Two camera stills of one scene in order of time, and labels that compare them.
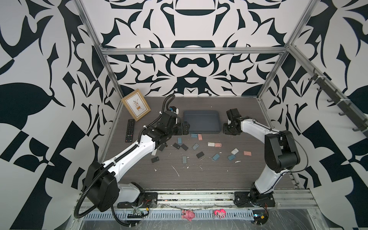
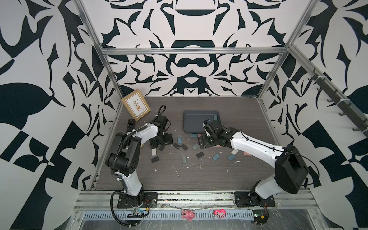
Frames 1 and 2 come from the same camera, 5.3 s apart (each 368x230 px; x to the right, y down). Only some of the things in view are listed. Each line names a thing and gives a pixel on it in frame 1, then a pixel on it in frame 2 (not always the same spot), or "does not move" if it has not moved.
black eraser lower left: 155,159 does not move
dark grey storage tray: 203,121 does not move
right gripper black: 224,130 -> 203,141
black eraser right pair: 184,147 does not move
